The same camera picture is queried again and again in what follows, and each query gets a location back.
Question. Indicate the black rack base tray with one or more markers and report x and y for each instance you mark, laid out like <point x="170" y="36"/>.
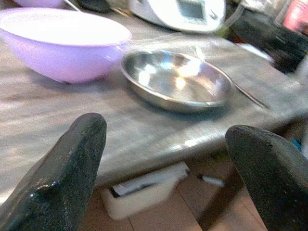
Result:
<point x="269" y="41"/>

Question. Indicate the white plastic bin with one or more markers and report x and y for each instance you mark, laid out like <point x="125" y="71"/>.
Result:
<point x="144" y="195"/>

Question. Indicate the small purple plastic bowl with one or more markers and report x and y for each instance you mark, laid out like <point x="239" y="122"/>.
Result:
<point x="41" y="3"/>

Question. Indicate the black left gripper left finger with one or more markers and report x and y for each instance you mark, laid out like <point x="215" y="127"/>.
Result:
<point x="65" y="173"/>

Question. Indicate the large purple plastic bowl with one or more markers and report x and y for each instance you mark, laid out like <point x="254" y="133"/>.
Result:
<point x="62" y="55"/>

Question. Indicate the white kitchen cooking appliance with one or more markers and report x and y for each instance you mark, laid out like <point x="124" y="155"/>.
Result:
<point x="168" y="16"/>

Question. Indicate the white pen with black cap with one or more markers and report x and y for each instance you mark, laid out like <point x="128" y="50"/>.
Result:
<point x="213" y="181"/>

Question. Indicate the black round lid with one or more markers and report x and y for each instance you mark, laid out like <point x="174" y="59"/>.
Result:
<point x="95" y="5"/>

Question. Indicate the shallow steel bowl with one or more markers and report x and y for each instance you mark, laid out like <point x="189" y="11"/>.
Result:
<point x="178" y="81"/>

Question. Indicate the grey marble top table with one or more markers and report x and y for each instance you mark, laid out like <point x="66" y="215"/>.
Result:
<point x="72" y="115"/>

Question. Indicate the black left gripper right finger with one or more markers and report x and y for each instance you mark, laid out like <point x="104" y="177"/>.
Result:
<point x="276" y="178"/>

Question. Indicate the steel fork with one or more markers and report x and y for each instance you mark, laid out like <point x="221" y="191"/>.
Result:
<point x="247" y="93"/>

